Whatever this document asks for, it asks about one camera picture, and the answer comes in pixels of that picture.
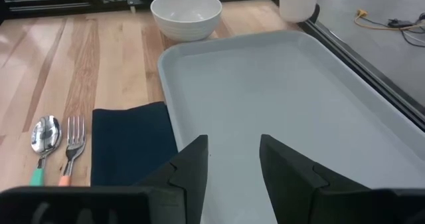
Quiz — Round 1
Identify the black floor cable with adapter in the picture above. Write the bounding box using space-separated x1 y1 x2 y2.
386 13 425 49

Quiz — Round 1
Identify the fork with orange handle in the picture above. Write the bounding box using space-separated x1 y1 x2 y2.
58 116 86 187

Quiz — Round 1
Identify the yellow floor cable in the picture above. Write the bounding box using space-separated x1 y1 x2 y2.
353 8 425 32

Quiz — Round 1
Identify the white ceramic mug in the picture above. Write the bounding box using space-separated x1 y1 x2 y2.
278 0 320 23

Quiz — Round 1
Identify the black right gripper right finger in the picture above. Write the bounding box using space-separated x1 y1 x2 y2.
258 133 372 224

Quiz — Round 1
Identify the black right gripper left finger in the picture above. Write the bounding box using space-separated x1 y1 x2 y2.
134 134 209 224

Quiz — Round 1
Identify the grey plastic tray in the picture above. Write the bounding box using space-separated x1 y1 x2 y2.
157 30 425 224

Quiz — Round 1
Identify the spoon with teal handle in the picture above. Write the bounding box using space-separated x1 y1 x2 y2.
29 115 62 187

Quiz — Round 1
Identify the navy cloth napkin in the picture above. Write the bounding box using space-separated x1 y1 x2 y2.
90 100 179 187

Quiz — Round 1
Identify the white ceramic bowl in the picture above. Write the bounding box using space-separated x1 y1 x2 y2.
149 0 223 43

